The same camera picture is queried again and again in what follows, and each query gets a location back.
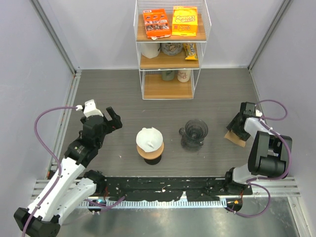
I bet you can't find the white paper roll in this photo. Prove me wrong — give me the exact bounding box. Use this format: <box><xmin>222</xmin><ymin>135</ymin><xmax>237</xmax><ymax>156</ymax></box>
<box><xmin>140</xmin><ymin>42</ymin><xmax>160</xmax><ymax>59</ymax></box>

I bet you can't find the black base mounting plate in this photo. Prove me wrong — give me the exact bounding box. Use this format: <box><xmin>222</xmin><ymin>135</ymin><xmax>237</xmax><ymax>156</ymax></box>
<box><xmin>88</xmin><ymin>177</ymin><xmax>253</xmax><ymax>202</ymax></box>

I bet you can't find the orange snack box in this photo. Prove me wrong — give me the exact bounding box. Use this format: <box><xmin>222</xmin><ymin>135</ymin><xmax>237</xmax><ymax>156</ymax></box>
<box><xmin>143</xmin><ymin>8</ymin><xmax>171</xmax><ymax>40</ymax></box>

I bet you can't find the grey printed tin can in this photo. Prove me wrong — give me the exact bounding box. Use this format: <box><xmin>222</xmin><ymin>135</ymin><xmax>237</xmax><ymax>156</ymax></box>
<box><xmin>160</xmin><ymin>42</ymin><xmax>183</xmax><ymax>56</ymax></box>

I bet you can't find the yellow snack bag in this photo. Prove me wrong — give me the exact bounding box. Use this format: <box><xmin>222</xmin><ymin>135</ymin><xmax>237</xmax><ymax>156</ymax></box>
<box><xmin>172</xmin><ymin>6</ymin><xmax>198</xmax><ymax>37</ymax></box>

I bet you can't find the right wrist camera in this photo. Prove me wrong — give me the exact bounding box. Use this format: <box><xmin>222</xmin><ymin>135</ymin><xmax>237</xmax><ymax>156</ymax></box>
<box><xmin>255</xmin><ymin>109</ymin><xmax>263</xmax><ymax>118</ymax></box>

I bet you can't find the smoky grey plastic dripper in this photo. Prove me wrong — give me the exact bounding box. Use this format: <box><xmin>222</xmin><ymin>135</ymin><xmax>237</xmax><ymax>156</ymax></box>
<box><xmin>185</xmin><ymin>119</ymin><xmax>208</xmax><ymax>146</ymax></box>

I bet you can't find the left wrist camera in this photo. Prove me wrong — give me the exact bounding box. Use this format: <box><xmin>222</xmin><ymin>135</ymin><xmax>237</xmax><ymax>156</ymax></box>
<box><xmin>76</xmin><ymin>99</ymin><xmax>104</xmax><ymax>118</ymax></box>

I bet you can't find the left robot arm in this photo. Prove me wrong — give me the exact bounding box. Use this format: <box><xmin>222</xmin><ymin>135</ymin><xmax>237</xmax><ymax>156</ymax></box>
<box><xmin>14</xmin><ymin>101</ymin><xmax>122</xmax><ymax>237</ymax></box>

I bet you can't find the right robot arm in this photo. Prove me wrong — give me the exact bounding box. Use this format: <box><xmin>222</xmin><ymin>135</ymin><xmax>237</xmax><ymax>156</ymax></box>
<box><xmin>223</xmin><ymin>102</ymin><xmax>292</xmax><ymax>195</ymax></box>

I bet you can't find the smoky glass coffee server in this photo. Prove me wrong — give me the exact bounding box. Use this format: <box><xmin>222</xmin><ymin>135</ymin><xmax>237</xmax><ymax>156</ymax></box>
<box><xmin>179</xmin><ymin>128</ymin><xmax>204</xmax><ymax>152</ymax></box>

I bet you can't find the white slotted cable duct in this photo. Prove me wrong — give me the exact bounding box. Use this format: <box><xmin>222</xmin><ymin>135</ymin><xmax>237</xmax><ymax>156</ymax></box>
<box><xmin>76</xmin><ymin>199</ymin><xmax>228</xmax><ymax>209</ymax></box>

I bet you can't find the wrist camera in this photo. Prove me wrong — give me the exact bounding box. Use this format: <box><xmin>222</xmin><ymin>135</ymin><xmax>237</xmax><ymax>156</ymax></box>
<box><xmin>76</xmin><ymin>99</ymin><xmax>104</xmax><ymax>118</ymax></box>
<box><xmin>255</xmin><ymin>109</ymin><xmax>263</xmax><ymax>118</ymax></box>

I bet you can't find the yellow candy bag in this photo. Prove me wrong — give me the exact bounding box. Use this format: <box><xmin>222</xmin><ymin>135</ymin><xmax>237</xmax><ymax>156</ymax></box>
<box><xmin>183</xmin><ymin>43</ymin><xmax>198</xmax><ymax>61</ymax></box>

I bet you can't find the white wire shelf rack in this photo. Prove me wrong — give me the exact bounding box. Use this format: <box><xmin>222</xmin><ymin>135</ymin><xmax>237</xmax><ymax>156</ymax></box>
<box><xmin>133</xmin><ymin>0</ymin><xmax>211</xmax><ymax>100</ymax></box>

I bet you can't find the white paper coffee filter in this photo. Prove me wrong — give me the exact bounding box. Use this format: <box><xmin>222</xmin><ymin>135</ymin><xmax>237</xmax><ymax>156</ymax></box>
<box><xmin>136</xmin><ymin>127</ymin><xmax>163</xmax><ymax>153</ymax></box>

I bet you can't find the brown paper coffee filter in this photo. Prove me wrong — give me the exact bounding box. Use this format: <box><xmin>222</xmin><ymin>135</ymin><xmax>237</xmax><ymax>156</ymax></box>
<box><xmin>224</xmin><ymin>131</ymin><xmax>246</xmax><ymax>148</ymax></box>

